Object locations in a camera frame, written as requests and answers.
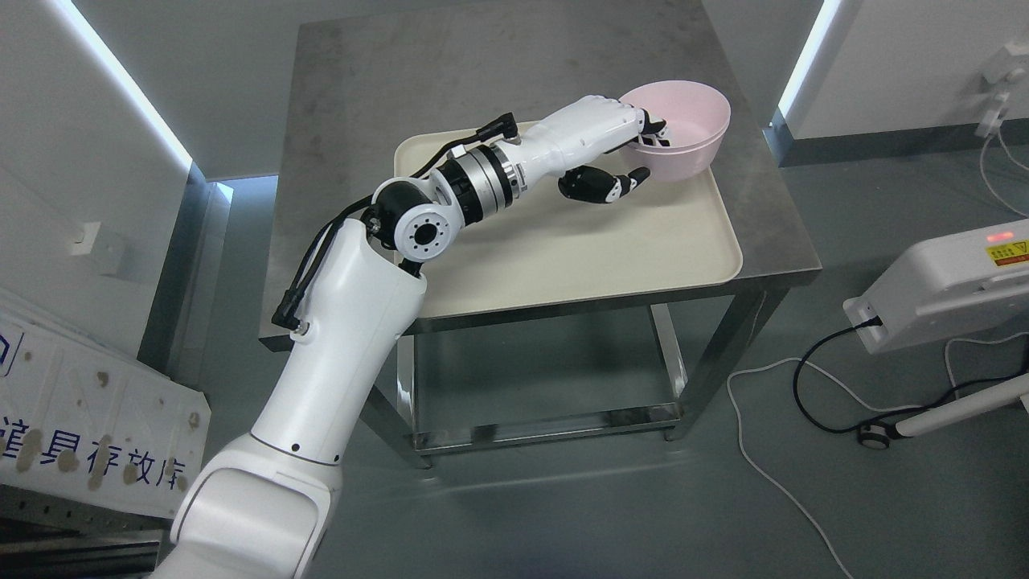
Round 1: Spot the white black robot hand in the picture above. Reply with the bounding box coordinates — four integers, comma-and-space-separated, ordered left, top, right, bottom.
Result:
493, 95, 670, 204

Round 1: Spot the pink bowl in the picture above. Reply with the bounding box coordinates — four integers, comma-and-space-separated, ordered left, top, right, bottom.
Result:
620, 136, 724, 183
620, 80, 732, 167

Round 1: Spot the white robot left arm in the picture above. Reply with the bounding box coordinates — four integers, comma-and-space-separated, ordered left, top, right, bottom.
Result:
152, 113, 519, 578

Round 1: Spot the cream plastic tray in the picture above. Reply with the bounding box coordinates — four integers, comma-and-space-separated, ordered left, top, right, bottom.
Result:
419, 170, 743, 323

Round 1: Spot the white machine on stand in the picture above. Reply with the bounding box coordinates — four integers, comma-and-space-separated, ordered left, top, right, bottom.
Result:
842, 220, 1028, 353

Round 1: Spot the caster wheel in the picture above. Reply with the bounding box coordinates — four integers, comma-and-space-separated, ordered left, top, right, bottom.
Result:
856, 421, 891, 450

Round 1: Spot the white sign board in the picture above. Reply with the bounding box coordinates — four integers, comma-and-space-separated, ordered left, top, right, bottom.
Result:
1, 290, 211, 519

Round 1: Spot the black power cable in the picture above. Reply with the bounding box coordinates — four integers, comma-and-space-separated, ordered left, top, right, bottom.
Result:
793, 318, 1029, 435

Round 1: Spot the white floor cable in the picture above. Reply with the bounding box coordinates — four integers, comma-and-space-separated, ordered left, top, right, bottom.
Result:
726, 334, 1029, 579

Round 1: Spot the white wall charger plug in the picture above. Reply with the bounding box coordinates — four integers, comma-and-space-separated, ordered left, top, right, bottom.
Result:
974, 40, 1028, 139

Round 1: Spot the white wall socket box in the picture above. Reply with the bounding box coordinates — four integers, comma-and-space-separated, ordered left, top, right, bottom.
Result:
69, 221, 128, 278

